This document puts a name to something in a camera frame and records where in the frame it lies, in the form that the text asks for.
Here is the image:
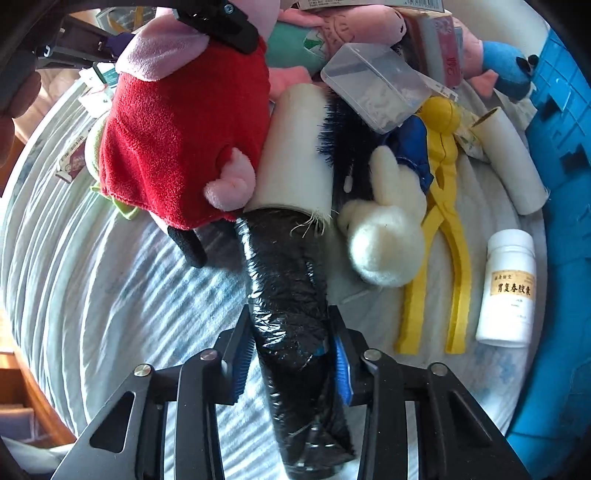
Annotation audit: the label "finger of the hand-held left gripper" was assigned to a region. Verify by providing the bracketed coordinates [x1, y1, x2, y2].
[173, 0, 262, 54]

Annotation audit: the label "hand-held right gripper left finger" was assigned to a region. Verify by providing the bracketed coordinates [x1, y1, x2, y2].
[51, 305, 254, 480]

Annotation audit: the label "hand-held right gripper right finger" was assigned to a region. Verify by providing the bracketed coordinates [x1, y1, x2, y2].
[325, 305, 542, 480]

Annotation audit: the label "black plastic bag roll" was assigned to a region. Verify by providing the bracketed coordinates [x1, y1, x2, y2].
[233, 208, 357, 480]

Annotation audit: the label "white rabbit plush blue dress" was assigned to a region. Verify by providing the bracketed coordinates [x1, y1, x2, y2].
[336, 115, 435, 288]

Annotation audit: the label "blue plastic crate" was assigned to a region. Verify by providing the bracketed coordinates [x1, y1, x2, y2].
[505, 18, 591, 480]

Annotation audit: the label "person's left hand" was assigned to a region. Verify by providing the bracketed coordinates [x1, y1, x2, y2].
[0, 73, 43, 169]

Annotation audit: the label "white and green carton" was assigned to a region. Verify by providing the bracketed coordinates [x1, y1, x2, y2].
[78, 62, 117, 117]

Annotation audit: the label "pig plush in teal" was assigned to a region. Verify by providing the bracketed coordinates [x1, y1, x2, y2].
[265, 21, 334, 75]

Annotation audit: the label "small printed carton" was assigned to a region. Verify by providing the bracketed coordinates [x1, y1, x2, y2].
[55, 147, 89, 184]

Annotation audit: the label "pink pig plush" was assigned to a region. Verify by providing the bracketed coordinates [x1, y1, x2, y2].
[270, 4, 408, 100]

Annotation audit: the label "large white paper roll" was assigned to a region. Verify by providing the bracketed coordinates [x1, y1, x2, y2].
[250, 85, 336, 223]

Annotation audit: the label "clear plastic box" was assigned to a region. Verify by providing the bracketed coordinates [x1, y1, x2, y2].
[320, 43, 434, 135]

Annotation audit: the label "black bristle brush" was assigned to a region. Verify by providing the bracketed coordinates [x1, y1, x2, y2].
[316, 88, 385, 205]

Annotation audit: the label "yellow plastic clamp tongs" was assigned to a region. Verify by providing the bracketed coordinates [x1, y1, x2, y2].
[394, 98, 474, 356]

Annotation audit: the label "white medicine bottle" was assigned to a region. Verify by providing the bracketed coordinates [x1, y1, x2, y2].
[475, 230, 537, 348]

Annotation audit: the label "pink cardboard box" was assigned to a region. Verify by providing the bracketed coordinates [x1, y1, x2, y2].
[410, 13, 465, 89]

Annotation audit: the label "floral paper packet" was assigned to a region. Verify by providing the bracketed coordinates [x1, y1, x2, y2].
[454, 110, 486, 163]

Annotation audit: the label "small white paper roll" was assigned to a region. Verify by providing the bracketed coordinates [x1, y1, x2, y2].
[471, 107, 551, 216]

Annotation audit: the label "pig plush in blue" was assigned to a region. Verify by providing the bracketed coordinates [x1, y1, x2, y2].
[463, 39, 541, 101]

